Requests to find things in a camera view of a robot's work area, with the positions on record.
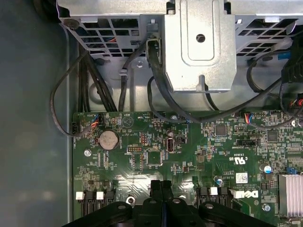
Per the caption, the thin black fan wire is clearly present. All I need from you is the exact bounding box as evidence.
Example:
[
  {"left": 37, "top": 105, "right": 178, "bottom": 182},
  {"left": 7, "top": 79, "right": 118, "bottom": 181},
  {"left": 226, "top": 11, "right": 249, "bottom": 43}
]
[{"left": 49, "top": 51, "right": 100, "bottom": 138}]

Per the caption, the perforated metal drive bay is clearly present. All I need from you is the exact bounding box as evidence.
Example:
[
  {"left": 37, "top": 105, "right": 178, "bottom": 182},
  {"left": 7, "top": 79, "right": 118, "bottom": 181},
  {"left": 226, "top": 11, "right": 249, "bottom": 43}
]
[{"left": 56, "top": 0, "right": 303, "bottom": 59}]

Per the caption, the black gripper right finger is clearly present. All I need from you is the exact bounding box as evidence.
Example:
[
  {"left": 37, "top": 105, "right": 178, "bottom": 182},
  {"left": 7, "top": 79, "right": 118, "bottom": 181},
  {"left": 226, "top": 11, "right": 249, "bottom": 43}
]
[{"left": 162, "top": 181, "right": 275, "bottom": 227}]

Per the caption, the silver coin battery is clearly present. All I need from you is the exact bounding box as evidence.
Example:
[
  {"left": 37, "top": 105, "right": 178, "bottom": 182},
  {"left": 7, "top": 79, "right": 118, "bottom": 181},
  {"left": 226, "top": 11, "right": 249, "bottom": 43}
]
[{"left": 98, "top": 130, "right": 118, "bottom": 150}]

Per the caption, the silver metal drive cage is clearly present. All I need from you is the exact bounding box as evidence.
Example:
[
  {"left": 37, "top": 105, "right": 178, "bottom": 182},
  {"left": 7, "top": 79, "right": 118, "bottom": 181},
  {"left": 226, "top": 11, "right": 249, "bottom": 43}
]
[{"left": 164, "top": 0, "right": 238, "bottom": 93}]

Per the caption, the flat black data cable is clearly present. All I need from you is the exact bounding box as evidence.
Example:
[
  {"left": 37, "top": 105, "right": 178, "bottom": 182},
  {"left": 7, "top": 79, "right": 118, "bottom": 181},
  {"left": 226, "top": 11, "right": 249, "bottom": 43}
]
[{"left": 145, "top": 37, "right": 190, "bottom": 122}]

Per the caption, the green motherboard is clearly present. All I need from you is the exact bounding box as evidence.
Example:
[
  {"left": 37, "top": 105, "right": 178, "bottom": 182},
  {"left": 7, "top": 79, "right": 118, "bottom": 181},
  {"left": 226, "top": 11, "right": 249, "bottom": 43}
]
[{"left": 71, "top": 110, "right": 303, "bottom": 227}]

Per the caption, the black power cable bundle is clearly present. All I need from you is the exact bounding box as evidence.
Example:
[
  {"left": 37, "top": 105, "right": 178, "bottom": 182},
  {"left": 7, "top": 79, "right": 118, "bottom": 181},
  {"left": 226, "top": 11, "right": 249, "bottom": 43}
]
[{"left": 281, "top": 39, "right": 303, "bottom": 114}]

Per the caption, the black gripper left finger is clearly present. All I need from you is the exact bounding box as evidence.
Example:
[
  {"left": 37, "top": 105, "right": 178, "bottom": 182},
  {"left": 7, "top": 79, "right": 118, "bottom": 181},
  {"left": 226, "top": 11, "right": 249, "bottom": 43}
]
[{"left": 61, "top": 180, "right": 163, "bottom": 227}]

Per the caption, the thick black cable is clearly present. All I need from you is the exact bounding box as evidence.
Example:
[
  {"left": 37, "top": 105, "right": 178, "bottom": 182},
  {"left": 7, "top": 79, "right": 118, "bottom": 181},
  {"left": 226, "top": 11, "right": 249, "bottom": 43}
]
[
  {"left": 118, "top": 68, "right": 130, "bottom": 112},
  {"left": 79, "top": 56, "right": 90, "bottom": 112},
  {"left": 85, "top": 55, "right": 119, "bottom": 112}
]

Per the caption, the silver chipset heatsink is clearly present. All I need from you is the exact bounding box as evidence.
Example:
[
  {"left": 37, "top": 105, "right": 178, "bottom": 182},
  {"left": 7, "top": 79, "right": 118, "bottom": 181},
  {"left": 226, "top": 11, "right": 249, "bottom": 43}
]
[{"left": 278, "top": 174, "right": 303, "bottom": 219}]

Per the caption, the black grey PC case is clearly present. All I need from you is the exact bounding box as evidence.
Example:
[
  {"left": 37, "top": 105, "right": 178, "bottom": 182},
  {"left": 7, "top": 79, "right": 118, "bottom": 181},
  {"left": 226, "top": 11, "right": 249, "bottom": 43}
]
[{"left": 0, "top": 0, "right": 303, "bottom": 227}]

